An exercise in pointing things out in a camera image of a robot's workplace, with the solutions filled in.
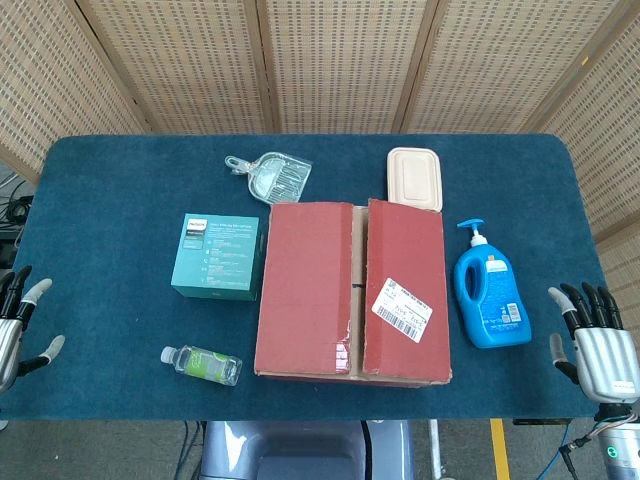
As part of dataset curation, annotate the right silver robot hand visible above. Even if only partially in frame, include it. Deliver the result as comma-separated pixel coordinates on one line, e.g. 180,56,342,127
547,282,640,404

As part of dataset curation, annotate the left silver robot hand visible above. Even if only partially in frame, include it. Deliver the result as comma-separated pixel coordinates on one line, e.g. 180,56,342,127
0,265,67,396

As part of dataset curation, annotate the red taped cardboard box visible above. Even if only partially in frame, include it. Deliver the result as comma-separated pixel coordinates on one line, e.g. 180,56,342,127
253,197,454,387

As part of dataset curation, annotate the teal product box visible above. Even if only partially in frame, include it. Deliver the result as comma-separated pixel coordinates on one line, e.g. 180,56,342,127
170,213,265,302

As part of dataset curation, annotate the blue pump detergent bottle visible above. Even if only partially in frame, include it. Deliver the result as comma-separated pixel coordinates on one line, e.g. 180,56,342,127
453,218,533,350

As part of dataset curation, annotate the blue table cloth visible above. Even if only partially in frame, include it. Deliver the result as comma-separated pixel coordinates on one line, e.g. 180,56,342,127
0,133,617,422

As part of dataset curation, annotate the metal table leg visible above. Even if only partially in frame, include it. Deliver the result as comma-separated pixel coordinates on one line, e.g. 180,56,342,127
428,419,445,480

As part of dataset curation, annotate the clear green label water bottle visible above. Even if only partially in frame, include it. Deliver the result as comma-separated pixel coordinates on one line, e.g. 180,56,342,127
160,344,244,387

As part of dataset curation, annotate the beige lidded food container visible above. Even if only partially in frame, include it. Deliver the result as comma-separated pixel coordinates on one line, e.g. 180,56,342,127
386,146,445,213

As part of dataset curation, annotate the clear plastic scoop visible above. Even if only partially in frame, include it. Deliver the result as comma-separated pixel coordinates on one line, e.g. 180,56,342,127
224,151,314,204

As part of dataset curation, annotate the grey robot torso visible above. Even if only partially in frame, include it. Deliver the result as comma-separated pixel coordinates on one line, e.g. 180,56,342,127
202,419,416,480

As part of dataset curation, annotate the woven bamboo folding screen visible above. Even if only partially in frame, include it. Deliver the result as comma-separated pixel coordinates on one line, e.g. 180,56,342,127
0,0,640,321

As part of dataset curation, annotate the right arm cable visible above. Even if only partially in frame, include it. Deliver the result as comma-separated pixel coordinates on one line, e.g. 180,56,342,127
548,412,639,480

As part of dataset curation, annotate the black cable bundle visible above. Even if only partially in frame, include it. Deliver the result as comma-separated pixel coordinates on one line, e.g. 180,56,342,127
0,169,34,274

